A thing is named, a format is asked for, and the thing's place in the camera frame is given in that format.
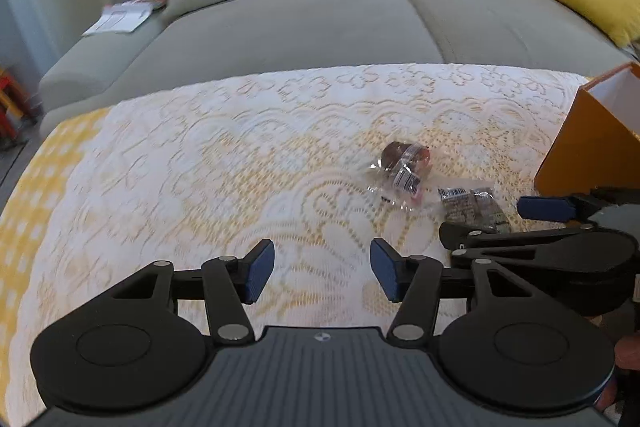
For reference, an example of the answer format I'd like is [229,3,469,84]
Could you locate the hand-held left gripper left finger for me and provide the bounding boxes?
[107,238,276,344]

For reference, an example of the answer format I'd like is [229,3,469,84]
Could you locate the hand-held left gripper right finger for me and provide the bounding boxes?
[370,237,540,347]

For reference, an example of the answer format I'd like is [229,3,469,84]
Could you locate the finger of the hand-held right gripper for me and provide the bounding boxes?
[517,193,608,226]
[438,222,597,271]

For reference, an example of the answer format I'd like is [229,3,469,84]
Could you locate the clear packet with dark snack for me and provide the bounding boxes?
[438,186,510,234]

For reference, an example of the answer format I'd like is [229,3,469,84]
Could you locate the orange cardboard box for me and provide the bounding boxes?
[533,61,640,198]

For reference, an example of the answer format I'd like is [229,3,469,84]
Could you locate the person's right hand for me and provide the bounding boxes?
[596,337,640,412]

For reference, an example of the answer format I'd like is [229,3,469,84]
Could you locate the small brown cake packet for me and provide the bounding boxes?
[366,140,434,208]

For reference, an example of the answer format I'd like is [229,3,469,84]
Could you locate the white lace tablecloth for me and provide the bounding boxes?
[0,63,601,423]

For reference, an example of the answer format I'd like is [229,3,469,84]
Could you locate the yellow checked tablecloth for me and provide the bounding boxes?
[0,107,111,338]

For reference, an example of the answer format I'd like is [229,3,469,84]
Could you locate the grey fabric sofa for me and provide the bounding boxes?
[38,0,640,128]

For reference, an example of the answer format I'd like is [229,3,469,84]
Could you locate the white booklet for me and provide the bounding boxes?
[81,1,157,38]

